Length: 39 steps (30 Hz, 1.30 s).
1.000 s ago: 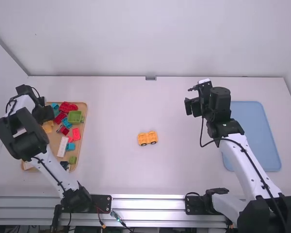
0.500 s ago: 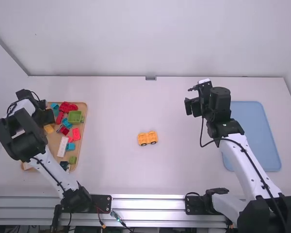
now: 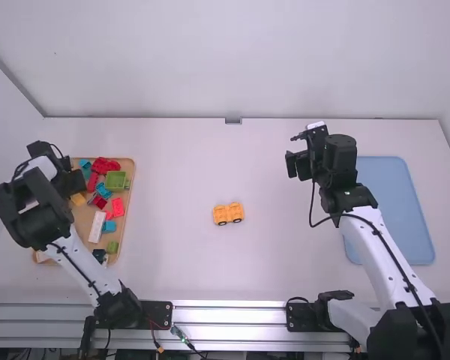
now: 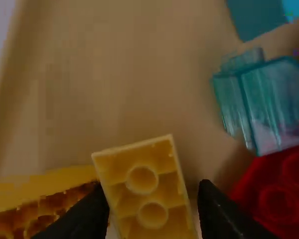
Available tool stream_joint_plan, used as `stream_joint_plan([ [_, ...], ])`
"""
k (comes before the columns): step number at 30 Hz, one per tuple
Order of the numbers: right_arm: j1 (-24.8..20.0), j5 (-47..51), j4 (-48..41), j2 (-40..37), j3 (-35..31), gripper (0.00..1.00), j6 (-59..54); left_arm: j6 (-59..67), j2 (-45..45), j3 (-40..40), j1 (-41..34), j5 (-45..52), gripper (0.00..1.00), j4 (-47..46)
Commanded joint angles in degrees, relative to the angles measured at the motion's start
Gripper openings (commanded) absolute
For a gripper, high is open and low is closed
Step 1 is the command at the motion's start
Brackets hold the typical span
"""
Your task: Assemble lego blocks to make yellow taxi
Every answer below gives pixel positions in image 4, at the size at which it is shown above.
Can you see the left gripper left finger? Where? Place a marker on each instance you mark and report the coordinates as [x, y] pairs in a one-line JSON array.
[[84, 219]]

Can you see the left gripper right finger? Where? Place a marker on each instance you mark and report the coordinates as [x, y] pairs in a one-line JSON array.
[[221, 219]]

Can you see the yellow toy car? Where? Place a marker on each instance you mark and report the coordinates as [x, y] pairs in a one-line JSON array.
[[27, 189]]

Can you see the red toy brick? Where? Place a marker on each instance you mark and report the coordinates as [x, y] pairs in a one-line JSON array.
[[276, 196]]

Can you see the pale yellow toy brick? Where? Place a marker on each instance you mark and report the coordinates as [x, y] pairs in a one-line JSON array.
[[144, 179]]

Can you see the clear blue toy brick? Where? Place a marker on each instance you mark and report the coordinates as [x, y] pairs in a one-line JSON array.
[[264, 104]]

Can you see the tan tray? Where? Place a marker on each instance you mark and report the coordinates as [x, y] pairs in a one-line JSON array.
[[114, 87]]

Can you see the teal toy brick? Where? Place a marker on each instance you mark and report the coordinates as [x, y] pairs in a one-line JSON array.
[[256, 17]]

